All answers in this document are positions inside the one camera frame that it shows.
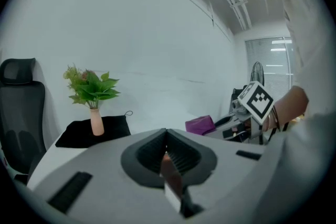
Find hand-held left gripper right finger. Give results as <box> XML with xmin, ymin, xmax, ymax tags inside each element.
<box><xmin>166</xmin><ymin>128</ymin><xmax>286</xmax><ymax>224</ymax></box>

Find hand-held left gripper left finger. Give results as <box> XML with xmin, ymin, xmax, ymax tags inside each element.
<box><xmin>27</xmin><ymin>128</ymin><xmax>169</xmax><ymax>224</ymax></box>

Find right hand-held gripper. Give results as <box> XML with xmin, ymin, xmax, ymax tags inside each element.
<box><xmin>203</xmin><ymin>80</ymin><xmax>275</xmax><ymax>145</ymax></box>

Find purple cloth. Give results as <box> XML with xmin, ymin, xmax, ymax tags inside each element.
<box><xmin>185</xmin><ymin>115</ymin><xmax>216</xmax><ymax>136</ymax></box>

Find black mouse pad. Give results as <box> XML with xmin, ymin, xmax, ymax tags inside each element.
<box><xmin>55</xmin><ymin>110</ymin><xmax>134</xmax><ymax>149</ymax></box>

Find person's right forearm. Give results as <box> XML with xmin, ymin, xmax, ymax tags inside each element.
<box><xmin>262</xmin><ymin>85</ymin><xmax>310</xmax><ymax>132</ymax></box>

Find pink vase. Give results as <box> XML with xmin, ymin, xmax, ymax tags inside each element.
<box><xmin>90</xmin><ymin>108</ymin><xmax>105</xmax><ymax>136</ymax></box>

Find black standing fan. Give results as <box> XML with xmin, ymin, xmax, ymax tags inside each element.
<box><xmin>249</xmin><ymin>61</ymin><xmax>265</xmax><ymax>87</ymax></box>

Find window blinds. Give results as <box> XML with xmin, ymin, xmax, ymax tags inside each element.
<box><xmin>245</xmin><ymin>36</ymin><xmax>294</xmax><ymax>99</ymax></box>

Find green artificial plant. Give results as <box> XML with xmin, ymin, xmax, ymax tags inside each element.
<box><xmin>62</xmin><ymin>63</ymin><xmax>122</xmax><ymax>110</ymax></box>

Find black mesh office chair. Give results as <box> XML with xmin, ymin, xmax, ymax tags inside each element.
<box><xmin>0</xmin><ymin>58</ymin><xmax>47</xmax><ymax>185</ymax></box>

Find person's white shirt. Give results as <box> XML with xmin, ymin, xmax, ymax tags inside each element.
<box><xmin>258</xmin><ymin>0</ymin><xmax>336</xmax><ymax>224</ymax></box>

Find wrist bracelets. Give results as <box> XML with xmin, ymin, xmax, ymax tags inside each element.
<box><xmin>264</xmin><ymin>105</ymin><xmax>281</xmax><ymax>132</ymax></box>

